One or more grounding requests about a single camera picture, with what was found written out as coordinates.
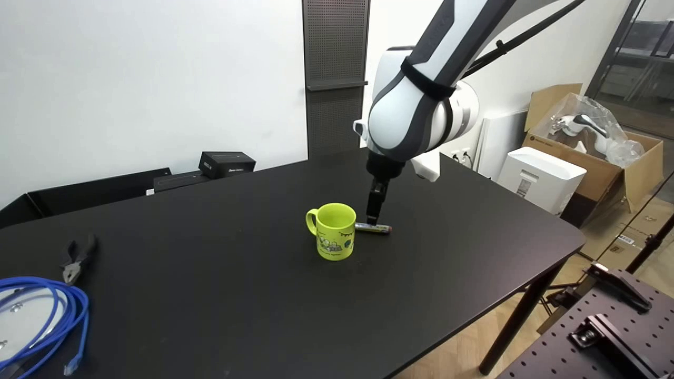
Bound black table leg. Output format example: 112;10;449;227
477;257;572;377

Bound small black box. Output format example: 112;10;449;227
197;150;256;181

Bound white flat panel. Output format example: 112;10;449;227
476;107;531;183

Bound black perforated breadboard table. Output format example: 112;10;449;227
497;261;674;379

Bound black perforated pillar panel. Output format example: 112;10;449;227
300;0;373;160

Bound blue coiled network cable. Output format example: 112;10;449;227
0;274;92;379

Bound black diagonal rod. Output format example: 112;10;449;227
461;0;586;81

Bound black handled pliers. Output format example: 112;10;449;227
61;237;100;286

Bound long flat black case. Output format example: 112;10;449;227
0;166;175;229

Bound white wall outlet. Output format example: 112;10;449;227
449;146;474;170

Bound clear plastic bag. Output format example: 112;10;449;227
534;93;646;170

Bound small white block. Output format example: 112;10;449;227
408;150;444;183

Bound black metal clamp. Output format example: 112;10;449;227
566;311;669;379
586;261;655;317

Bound yellow mug with face print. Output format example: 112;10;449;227
304;201;357;263

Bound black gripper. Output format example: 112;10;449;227
364;150;408;227

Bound black metal frame shelf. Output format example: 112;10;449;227
584;0;674;144

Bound brown cardboard box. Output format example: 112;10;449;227
522;83;666;213

